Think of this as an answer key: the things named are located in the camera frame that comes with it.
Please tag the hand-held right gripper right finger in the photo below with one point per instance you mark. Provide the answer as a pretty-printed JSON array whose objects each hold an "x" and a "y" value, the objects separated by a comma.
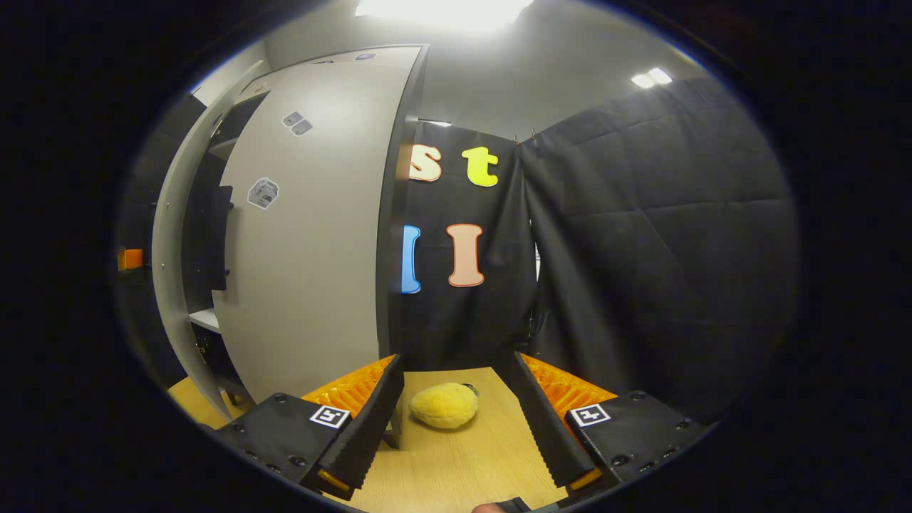
[{"x": 545, "y": 427}]

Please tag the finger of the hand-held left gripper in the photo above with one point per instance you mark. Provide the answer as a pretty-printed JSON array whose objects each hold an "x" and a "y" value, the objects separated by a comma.
[{"x": 130, "y": 259}]

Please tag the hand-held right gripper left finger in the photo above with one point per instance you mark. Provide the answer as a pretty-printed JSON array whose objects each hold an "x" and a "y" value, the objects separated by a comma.
[{"x": 370, "y": 427}]

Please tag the grey shoe cabinet door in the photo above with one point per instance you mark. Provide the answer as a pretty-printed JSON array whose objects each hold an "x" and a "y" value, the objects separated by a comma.
[
  {"x": 320, "y": 249},
  {"x": 167, "y": 249}
]

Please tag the grey shoe cabinet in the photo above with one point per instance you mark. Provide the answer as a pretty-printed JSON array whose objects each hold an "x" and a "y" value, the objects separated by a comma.
[{"x": 390, "y": 285}]

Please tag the black backdrop cloth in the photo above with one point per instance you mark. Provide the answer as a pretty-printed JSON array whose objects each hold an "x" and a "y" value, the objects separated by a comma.
[
  {"x": 641, "y": 249},
  {"x": 141, "y": 199}
]

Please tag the yellow plush toy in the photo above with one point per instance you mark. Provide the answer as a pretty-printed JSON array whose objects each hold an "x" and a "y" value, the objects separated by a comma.
[{"x": 442, "y": 406}]

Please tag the small ceiling light panel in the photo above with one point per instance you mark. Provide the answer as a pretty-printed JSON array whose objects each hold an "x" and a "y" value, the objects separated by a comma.
[{"x": 652, "y": 77}]

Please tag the large ceiling light panel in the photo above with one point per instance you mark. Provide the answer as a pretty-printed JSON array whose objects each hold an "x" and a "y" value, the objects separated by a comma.
[{"x": 445, "y": 13}]

